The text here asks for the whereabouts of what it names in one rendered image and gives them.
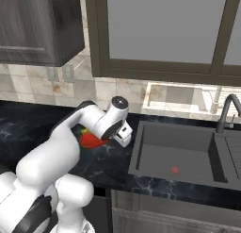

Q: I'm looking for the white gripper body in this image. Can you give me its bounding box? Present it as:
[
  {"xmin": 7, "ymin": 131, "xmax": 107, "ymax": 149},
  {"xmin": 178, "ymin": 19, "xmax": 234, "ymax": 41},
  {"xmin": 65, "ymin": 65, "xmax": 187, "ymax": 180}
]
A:
[{"xmin": 114, "ymin": 132, "xmax": 133, "ymax": 149}]

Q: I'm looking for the dark grey sink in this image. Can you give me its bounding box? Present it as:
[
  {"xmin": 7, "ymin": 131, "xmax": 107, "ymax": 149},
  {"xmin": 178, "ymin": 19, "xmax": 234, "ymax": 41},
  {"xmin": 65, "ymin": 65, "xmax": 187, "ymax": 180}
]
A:
[{"xmin": 127, "ymin": 120, "xmax": 241, "ymax": 192}]

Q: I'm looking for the grey base cupboard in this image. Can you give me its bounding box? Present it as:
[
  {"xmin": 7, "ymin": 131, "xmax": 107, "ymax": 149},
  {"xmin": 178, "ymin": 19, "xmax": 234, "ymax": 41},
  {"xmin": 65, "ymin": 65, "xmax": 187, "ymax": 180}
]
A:
[{"xmin": 110, "ymin": 189, "xmax": 241, "ymax": 233}]

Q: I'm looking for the dark grey tap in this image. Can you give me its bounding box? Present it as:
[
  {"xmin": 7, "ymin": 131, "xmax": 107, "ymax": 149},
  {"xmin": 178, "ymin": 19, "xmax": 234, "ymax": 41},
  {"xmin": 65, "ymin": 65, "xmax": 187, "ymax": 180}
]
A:
[{"xmin": 215, "ymin": 93, "xmax": 241, "ymax": 134}]

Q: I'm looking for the dark framed window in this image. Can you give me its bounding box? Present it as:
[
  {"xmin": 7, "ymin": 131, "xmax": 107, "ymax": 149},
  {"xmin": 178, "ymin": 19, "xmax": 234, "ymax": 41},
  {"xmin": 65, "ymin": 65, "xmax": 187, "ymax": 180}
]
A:
[{"xmin": 84, "ymin": 0, "xmax": 241, "ymax": 88}]

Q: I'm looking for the grey wall socket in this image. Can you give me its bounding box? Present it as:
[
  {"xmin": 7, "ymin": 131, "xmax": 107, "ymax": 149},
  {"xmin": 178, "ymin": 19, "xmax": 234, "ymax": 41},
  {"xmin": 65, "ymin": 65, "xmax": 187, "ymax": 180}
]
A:
[
  {"xmin": 62, "ymin": 63, "xmax": 76, "ymax": 84},
  {"xmin": 45, "ymin": 66, "xmax": 60, "ymax": 83}
]

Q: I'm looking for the dark wood wall cupboard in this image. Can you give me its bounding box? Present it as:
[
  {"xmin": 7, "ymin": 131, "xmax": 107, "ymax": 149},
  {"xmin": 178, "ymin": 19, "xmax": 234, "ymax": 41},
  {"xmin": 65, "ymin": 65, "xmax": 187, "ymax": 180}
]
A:
[{"xmin": 0, "ymin": 0, "xmax": 86, "ymax": 68}]

